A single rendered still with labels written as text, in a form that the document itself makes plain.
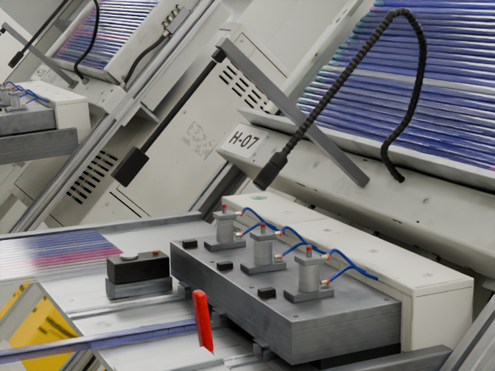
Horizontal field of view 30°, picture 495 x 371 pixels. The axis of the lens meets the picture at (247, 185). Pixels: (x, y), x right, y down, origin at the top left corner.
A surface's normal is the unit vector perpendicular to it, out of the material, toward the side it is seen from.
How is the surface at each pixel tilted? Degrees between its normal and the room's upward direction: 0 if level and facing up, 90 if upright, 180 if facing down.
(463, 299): 90
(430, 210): 90
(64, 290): 43
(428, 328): 90
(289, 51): 90
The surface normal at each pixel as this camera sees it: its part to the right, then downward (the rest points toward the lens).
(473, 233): -0.66, -0.59
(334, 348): 0.43, 0.18
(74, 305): -0.01, -0.98
